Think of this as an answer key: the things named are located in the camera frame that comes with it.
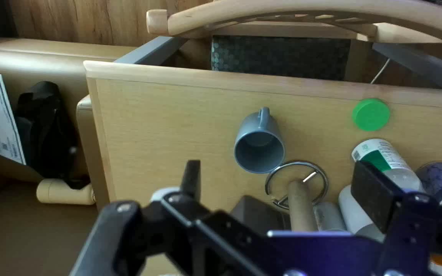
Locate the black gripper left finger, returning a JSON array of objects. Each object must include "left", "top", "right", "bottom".
[{"left": 180, "top": 158, "right": 203, "bottom": 202}]

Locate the light wooden chair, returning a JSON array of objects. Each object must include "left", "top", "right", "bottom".
[{"left": 145, "top": 0, "right": 442, "bottom": 83}]

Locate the grey mug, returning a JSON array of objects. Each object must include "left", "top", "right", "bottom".
[{"left": 232, "top": 106, "right": 286, "bottom": 176}]

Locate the white plastic tube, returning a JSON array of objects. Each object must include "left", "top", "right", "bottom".
[{"left": 36, "top": 176, "right": 99, "bottom": 207}]

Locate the green plastic lid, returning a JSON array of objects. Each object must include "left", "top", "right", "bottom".
[{"left": 352, "top": 98, "right": 394, "bottom": 133}]

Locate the metal wire ring holder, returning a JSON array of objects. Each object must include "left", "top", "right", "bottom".
[{"left": 265, "top": 160, "right": 332, "bottom": 210}]

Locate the white cup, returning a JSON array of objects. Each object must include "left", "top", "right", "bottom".
[{"left": 150, "top": 186, "right": 182, "bottom": 204}]

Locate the thin white cord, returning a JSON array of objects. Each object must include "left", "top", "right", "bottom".
[{"left": 369, "top": 57, "right": 394, "bottom": 86}]

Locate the black bag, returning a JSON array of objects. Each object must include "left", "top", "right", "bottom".
[{"left": 14, "top": 80, "right": 91, "bottom": 190}]

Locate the grey metal bar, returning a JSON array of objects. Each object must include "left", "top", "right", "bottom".
[
  {"left": 114, "top": 35, "right": 188, "bottom": 66},
  {"left": 372, "top": 43, "right": 442, "bottom": 94}
]

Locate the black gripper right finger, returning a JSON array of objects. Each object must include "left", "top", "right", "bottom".
[{"left": 351, "top": 161, "right": 414, "bottom": 235}]

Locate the white bottle with green label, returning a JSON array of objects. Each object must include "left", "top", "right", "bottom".
[{"left": 351, "top": 137, "right": 427, "bottom": 196}]

